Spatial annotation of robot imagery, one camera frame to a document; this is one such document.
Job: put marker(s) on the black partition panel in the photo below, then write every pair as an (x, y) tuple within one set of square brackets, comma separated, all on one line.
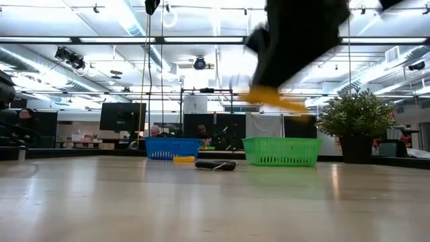
[(300, 127), (231, 126)]

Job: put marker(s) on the person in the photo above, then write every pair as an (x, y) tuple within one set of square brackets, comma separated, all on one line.
[(155, 131), (202, 131), (26, 116)]

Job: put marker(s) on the grey hanging cloth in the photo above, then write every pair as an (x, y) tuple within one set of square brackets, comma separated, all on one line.
[(263, 126)]

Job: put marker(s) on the white hanging sign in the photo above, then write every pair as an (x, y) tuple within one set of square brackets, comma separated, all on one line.
[(195, 104)]

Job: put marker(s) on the black computer monitor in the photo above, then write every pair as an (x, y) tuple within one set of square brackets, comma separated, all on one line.
[(122, 116)]

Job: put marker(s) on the green potted plant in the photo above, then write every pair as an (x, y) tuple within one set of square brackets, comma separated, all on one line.
[(356, 117)]

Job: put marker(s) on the blue plastic basket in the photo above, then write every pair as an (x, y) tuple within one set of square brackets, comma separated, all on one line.
[(171, 148)]

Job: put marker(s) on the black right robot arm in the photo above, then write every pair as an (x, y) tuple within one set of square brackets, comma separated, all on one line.
[(389, 3)]

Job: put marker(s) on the black ceiling spotlight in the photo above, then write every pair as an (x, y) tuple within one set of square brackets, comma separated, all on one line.
[(200, 64), (72, 60)]

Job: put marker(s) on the black duct-mounted lamp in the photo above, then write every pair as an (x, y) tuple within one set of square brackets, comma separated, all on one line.
[(416, 65)]

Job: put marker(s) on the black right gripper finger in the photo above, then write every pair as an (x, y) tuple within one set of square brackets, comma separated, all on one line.
[(292, 69), (268, 70)]

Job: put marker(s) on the black metal rig frame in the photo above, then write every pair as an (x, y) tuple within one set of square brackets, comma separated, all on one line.
[(206, 90)]

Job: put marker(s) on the black overhead frame beam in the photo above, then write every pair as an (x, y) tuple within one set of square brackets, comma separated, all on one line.
[(159, 40)]

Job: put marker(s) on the green plastic basket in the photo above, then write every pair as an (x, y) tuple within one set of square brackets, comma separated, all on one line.
[(282, 151)]

